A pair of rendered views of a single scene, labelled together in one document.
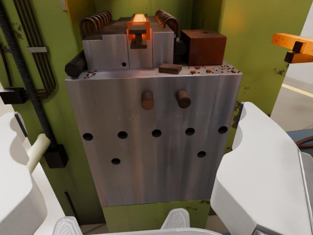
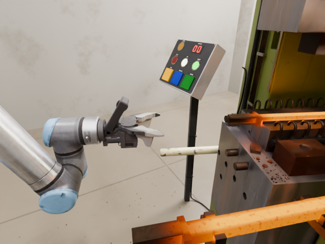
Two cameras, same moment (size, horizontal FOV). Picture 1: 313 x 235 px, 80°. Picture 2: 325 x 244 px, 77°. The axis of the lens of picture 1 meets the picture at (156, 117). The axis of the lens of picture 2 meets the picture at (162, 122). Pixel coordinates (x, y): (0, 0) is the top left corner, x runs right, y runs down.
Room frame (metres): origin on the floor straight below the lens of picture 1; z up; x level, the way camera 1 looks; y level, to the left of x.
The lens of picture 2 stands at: (0.09, -0.58, 1.30)
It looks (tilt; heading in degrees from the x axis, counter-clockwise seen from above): 26 degrees down; 88
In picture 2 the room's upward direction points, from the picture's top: straight up
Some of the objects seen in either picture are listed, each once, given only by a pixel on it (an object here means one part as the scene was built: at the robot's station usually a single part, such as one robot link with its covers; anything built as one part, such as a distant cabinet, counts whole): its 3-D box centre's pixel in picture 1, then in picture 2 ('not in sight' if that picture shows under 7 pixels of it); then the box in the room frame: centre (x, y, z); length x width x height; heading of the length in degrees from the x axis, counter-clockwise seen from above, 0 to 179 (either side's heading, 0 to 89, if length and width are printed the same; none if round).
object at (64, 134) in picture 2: not in sight; (66, 132); (-0.20, 0.00, 0.98); 0.12 x 0.09 x 0.10; 3
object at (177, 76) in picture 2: not in sight; (177, 78); (0.21, 0.55, 1.01); 0.07 x 0.05 x 0.07; 118
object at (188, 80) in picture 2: not in sight; (187, 82); (0.26, 0.47, 1.01); 0.07 x 0.05 x 0.07; 118
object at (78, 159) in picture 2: not in sight; (71, 162); (-0.20, -0.01, 0.86); 0.12 x 0.09 x 0.12; 99
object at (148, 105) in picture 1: (147, 100); (231, 152); (0.36, 0.02, 0.87); 0.04 x 0.03 x 0.03; 3
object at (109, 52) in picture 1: (132, 34); (307, 123); (0.65, 0.07, 0.96); 0.42 x 0.20 x 0.09; 3
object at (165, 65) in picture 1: (170, 68); (255, 148); (0.41, -0.03, 0.92); 0.04 x 0.03 x 0.01; 68
